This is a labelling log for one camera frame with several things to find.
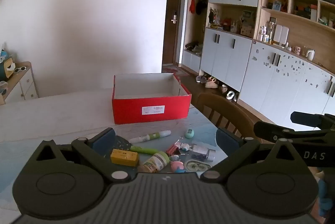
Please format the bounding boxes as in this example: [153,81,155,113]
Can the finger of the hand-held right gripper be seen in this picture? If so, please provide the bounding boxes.
[290,111,335,130]
[253,121,325,145]

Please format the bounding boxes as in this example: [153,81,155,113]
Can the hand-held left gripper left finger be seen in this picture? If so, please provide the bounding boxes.
[33,127,131,184]

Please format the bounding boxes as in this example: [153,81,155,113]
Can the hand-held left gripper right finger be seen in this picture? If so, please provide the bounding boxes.
[200,127,305,184]

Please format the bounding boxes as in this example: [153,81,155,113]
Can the yellow small box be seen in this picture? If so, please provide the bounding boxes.
[110,149,140,167]

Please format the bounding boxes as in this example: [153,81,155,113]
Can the clear bottle with purple contents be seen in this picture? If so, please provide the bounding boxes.
[189,144,216,162]

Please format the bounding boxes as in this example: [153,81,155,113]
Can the grey oval case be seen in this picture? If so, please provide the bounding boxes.
[184,159,212,172]

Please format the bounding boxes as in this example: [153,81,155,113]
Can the green lip balm tube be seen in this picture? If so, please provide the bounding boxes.
[130,146,157,155]

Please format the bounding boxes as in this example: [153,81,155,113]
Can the red cardboard box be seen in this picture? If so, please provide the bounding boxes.
[112,73,192,125]

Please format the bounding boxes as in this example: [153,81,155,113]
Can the jar with green lid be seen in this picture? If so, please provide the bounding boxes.
[138,151,170,173]

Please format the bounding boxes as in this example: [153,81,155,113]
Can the pink and blue toy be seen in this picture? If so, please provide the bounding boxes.
[170,160,187,173]

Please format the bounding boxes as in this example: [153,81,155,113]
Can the person's right hand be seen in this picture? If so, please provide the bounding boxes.
[317,173,331,216]

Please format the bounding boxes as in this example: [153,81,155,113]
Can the wooden chair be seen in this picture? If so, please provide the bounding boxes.
[196,93,265,141]

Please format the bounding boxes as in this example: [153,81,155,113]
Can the white pen with green label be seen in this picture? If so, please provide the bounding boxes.
[128,130,172,144]

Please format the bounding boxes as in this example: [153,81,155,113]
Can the pink shoes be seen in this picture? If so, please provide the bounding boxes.
[205,77,219,88]

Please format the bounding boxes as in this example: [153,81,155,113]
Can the red patterned doormat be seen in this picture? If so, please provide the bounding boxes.
[162,66,185,75]

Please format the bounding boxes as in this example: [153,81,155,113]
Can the white twin cylinder appliance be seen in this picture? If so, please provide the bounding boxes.
[272,24,290,45]

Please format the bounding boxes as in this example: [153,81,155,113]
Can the wooden sideboard with white drawers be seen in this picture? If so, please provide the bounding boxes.
[0,61,39,105]

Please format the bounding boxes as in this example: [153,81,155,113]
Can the pile of shoes in niche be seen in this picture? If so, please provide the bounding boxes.
[184,41,203,54]

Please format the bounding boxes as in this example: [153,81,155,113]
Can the brown entrance door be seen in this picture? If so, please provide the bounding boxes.
[162,0,187,66]

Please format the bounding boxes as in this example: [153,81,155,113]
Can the teal and yellow tissue box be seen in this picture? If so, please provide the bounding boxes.
[0,58,15,82]

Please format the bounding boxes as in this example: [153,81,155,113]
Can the black hanging hat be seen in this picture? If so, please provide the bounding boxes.
[196,0,207,15]

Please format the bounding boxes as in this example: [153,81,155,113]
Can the white and wood cabinet wall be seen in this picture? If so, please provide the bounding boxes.
[182,0,335,120]

